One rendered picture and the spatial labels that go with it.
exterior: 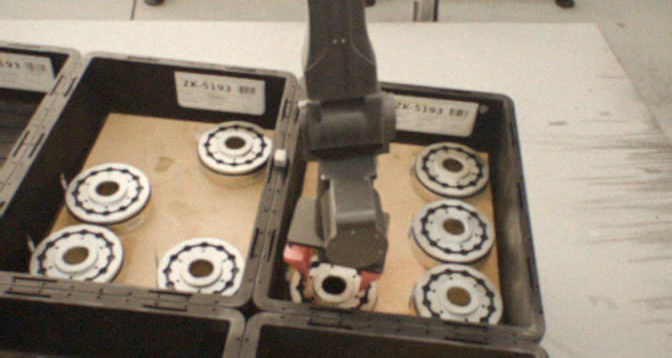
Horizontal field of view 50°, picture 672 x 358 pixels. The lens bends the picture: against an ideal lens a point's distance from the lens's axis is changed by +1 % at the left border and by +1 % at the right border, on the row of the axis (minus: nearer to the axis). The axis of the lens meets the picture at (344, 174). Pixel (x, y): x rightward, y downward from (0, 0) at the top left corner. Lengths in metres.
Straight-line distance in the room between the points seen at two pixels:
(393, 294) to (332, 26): 0.40
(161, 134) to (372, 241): 0.51
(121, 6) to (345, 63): 2.39
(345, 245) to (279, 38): 0.90
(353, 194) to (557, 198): 0.66
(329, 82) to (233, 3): 2.34
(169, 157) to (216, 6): 1.91
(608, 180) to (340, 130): 0.75
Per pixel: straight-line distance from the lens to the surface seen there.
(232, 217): 0.95
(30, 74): 1.13
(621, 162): 1.35
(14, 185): 0.90
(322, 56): 0.59
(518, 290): 0.83
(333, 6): 0.58
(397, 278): 0.90
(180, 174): 1.01
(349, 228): 0.62
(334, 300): 0.82
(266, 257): 0.78
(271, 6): 2.92
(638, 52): 3.02
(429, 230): 0.91
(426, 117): 1.03
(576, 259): 1.16
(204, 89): 1.05
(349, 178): 0.64
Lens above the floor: 1.54
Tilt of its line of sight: 45 degrees down
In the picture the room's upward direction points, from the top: 6 degrees clockwise
